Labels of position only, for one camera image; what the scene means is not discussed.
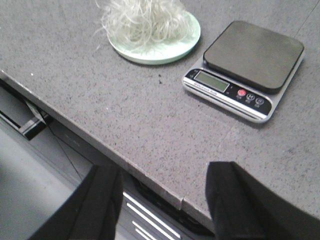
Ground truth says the white vermicelli noodle bundle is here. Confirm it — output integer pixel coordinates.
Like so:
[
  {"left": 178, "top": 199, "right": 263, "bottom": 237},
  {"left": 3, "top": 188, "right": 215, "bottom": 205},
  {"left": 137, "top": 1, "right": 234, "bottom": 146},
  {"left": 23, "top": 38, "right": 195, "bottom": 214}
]
[{"left": 92, "top": 0, "right": 193, "bottom": 51}]

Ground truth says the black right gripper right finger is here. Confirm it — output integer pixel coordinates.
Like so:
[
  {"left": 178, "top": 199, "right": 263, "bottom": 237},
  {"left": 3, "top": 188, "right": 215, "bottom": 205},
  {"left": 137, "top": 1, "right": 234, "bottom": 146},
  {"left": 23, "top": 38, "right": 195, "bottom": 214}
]
[{"left": 205, "top": 161, "right": 320, "bottom": 240}]

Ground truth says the black silver kitchen scale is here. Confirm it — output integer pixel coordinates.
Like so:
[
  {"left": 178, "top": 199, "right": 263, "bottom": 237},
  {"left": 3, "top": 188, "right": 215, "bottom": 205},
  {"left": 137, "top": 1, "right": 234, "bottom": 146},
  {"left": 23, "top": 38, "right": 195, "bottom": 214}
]
[{"left": 182, "top": 20, "right": 305, "bottom": 124}]

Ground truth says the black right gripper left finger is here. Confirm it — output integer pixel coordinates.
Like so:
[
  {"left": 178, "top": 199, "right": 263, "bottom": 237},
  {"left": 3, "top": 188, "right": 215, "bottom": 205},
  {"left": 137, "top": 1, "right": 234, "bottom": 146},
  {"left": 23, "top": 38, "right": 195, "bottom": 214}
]
[{"left": 30, "top": 165, "right": 123, "bottom": 240}]

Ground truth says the light green round plate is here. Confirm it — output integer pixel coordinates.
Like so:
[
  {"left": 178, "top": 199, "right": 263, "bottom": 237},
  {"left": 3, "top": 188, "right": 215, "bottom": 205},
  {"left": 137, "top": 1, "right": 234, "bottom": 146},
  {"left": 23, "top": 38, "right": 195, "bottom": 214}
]
[{"left": 108, "top": 12, "right": 201, "bottom": 65}]

